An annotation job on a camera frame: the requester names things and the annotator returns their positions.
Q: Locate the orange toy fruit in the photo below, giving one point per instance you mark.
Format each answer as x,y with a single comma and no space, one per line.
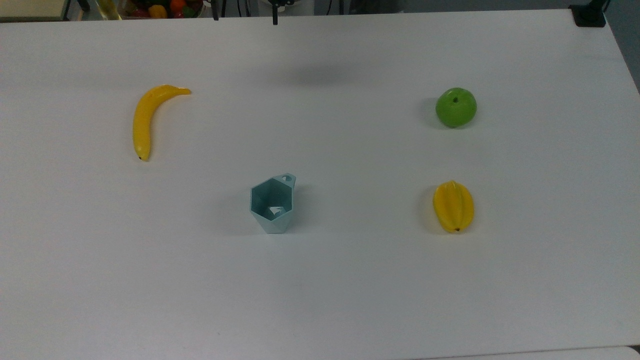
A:
178,5

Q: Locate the red toy fruit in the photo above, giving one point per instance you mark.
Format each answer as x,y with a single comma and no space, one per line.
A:
140,12

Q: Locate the yellowish transparent bottle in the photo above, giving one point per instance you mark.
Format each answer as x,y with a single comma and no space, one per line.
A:
108,8

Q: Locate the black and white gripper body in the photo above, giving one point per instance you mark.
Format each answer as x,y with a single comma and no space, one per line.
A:
281,2

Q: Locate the beige wooden cabinet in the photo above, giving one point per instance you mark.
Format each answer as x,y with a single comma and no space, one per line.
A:
30,9

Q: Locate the black table clamp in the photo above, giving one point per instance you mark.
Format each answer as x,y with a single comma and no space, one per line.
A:
589,15

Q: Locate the yellow plastic banana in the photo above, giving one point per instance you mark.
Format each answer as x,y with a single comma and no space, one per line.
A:
142,117

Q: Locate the yellow plastic starfruit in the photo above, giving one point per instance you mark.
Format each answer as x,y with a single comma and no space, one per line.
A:
453,206

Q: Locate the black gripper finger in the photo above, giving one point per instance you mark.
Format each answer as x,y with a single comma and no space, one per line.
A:
275,15

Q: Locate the green toy fruit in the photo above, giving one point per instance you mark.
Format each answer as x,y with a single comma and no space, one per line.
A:
189,11

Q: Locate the black vertical pole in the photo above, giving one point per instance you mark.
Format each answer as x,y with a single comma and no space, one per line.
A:
216,10

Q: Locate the green plastic apple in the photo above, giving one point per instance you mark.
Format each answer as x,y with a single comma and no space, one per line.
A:
456,110

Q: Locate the yellow toy bell pepper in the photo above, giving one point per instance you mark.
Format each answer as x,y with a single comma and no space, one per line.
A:
157,11

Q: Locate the light blue hexagonal mug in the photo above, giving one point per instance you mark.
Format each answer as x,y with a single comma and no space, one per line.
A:
260,200

